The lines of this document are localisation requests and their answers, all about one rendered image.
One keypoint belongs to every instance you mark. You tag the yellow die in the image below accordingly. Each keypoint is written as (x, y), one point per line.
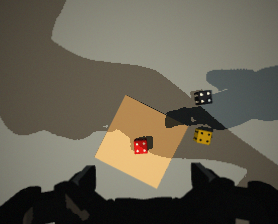
(202, 136)

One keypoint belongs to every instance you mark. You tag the orange square mat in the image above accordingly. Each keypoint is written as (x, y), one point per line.
(135, 120)

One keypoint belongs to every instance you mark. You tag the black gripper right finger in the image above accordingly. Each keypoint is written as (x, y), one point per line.
(254, 204)

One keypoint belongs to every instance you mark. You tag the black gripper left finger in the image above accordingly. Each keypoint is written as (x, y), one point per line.
(31, 206)

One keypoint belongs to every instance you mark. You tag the red die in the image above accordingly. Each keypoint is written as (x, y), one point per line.
(140, 146)

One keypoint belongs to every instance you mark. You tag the black die with white pips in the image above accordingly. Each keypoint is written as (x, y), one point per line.
(203, 97)

